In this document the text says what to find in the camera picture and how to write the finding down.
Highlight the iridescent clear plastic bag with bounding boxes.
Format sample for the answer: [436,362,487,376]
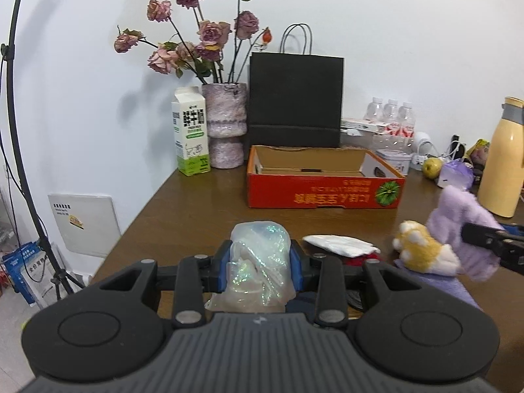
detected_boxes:
[205,221,296,313]

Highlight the white cloth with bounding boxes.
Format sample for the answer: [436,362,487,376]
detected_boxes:
[303,235,380,258]

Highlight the red fabric rose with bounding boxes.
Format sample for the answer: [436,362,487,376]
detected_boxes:
[342,253,381,267]

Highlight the purple fluffy pouch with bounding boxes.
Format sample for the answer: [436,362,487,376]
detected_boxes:
[425,185,502,281]

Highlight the yellow white plush toy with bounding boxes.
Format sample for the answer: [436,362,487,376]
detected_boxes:
[393,220,461,277]

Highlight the cream yellow thermos bottle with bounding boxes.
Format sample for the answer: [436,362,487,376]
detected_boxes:
[477,97,523,218]

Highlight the purple gift bag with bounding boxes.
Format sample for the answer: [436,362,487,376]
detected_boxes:
[437,160,474,191]

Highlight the red cardboard box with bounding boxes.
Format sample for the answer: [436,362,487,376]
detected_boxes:
[247,145,406,209]

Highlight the colourful snack packet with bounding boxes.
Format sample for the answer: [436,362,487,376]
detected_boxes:
[466,139,490,167]

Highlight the yellow green pear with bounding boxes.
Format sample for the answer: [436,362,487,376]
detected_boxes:
[422,157,443,180]

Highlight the white round device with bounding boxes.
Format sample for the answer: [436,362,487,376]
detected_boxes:
[410,131,439,171]

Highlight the white tin container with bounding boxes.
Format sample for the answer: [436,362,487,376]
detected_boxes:
[376,149,411,176]

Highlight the white green milk carton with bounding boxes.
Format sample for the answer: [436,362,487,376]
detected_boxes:
[171,86,211,177]

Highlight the pink textured vase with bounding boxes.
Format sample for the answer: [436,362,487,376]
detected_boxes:
[202,83,248,169]

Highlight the flat white red box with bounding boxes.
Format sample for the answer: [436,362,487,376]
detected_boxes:
[340,118,388,136]

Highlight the black light stand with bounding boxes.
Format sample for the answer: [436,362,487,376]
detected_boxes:
[1,0,83,301]

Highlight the water bottle right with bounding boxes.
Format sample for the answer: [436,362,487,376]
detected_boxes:
[397,102,416,138]

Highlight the water bottle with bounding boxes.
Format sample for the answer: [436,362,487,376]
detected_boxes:
[364,97,383,122]
[397,102,416,138]
[381,100,398,124]

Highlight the black paper shopping bag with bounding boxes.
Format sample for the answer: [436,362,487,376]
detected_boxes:
[246,22,345,148]

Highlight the water bottle left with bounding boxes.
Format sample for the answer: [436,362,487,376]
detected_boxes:
[364,97,383,122]

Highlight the water bottle middle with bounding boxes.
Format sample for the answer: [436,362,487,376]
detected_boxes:
[381,100,398,124]

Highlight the blue white package on floor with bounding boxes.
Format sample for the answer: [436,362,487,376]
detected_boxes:
[1,242,57,309]

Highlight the dried pink roses bouquet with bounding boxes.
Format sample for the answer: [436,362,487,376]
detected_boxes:
[113,0,273,85]

